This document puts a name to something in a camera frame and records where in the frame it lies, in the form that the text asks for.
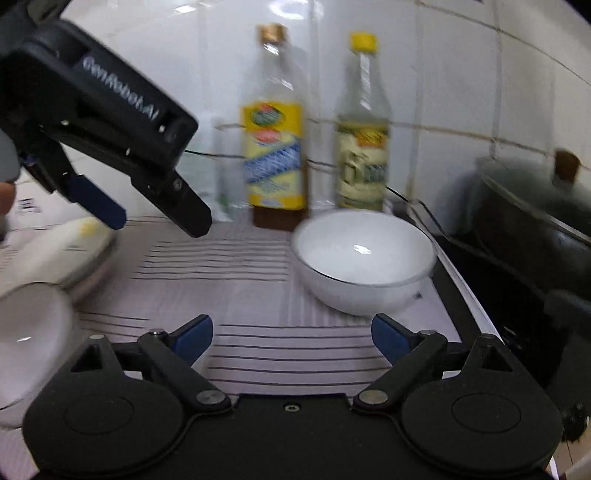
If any dark cooking pot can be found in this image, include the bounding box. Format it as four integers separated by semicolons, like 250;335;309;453
475;150;591;296

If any striped table mat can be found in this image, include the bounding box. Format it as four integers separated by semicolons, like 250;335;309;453
0;194;497;416

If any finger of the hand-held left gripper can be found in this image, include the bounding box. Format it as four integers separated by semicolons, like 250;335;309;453
21;136;127;230
130;167;213;238

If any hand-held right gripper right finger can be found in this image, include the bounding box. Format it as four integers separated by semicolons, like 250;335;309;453
353;314;520;411

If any clear yellow-cap vinegar bottle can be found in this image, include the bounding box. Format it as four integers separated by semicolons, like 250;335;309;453
335;32;393;213

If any person's left hand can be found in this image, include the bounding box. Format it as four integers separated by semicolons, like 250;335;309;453
0;182;18;243

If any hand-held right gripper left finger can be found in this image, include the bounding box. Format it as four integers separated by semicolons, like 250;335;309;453
69;315;232;412

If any yellow label oil bottle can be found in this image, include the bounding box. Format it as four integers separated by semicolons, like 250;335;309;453
240;23;310;230

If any white sun print plate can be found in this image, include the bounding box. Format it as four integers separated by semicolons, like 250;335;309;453
0;217;118;301

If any thin black cable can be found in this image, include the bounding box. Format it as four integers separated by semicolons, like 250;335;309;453
185;148;445;238

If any white ceramic bowl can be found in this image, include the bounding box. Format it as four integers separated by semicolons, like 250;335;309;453
291;209;438;317
0;282;75;411

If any black gas stove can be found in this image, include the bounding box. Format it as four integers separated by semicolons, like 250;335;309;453
411;198;591;416

